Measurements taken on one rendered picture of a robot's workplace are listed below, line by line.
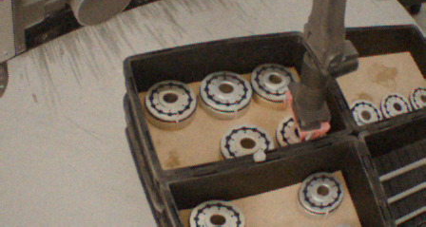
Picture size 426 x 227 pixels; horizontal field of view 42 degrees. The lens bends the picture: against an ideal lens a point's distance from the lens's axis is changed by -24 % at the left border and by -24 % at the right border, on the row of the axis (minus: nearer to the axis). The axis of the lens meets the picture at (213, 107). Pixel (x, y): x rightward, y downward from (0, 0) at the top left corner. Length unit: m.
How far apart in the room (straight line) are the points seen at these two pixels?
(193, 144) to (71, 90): 0.41
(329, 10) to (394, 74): 0.60
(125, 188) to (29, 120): 0.33
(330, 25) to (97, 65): 0.77
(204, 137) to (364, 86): 0.41
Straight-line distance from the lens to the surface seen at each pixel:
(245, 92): 1.43
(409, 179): 1.43
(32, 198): 1.46
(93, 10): 0.76
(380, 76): 1.61
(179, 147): 1.37
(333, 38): 1.13
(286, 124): 1.39
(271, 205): 1.30
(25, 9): 0.72
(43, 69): 1.71
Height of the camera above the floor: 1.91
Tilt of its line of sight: 49 degrees down
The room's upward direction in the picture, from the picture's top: 7 degrees clockwise
